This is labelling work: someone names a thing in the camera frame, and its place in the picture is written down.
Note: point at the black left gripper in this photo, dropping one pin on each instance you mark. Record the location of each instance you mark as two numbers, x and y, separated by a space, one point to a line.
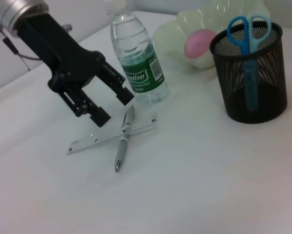
63 56

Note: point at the transparent plastic ruler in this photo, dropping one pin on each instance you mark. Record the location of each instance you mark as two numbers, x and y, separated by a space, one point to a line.
107 136

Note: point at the grey silver pen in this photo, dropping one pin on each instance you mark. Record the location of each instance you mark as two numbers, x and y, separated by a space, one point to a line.
121 151

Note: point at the clear green-label water bottle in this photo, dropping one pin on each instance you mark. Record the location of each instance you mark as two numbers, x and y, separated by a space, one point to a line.
133 48

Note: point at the pink peach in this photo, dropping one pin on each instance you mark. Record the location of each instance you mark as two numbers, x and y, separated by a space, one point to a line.
198 44

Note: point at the blue scissors with sheath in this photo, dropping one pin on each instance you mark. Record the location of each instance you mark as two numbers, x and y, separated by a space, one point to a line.
243 41

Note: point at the pale green glass fruit bowl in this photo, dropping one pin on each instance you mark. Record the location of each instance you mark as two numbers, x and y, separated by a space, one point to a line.
175 29

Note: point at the black mesh pen holder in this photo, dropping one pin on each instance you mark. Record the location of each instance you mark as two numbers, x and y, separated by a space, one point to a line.
268 92

